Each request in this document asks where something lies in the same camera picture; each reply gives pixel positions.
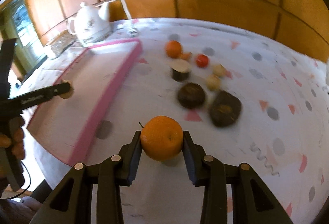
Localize half cut dark vegetable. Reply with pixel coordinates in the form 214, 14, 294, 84
170, 59, 191, 82

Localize person left hand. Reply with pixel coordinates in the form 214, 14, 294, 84
0, 116, 26, 160

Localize patterned white tablecloth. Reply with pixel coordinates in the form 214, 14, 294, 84
18, 18, 328, 223

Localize orange fruit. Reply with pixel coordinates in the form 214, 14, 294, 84
140, 116, 183, 162
165, 40, 182, 59

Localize dark oval avocado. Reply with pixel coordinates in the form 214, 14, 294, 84
209, 91, 242, 127

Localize pink rimmed white tray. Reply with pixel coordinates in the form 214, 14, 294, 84
27, 38, 143, 166

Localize small tan potato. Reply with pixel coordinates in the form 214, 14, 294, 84
206, 74, 221, 91
212, 64, 226, 78

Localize red tomato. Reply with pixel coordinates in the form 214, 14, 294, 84
195, 54, 209, 68

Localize round dark beet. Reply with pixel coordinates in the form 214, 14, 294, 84
177, 83, 206, 109

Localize white ceramic electric kettle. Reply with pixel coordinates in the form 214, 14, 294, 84
67, 2, 111, 44

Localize small orange carrot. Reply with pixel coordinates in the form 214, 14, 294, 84
179, 52, 192, 61

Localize white power cord with plug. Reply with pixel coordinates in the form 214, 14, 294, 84
96, 0, 139, 37

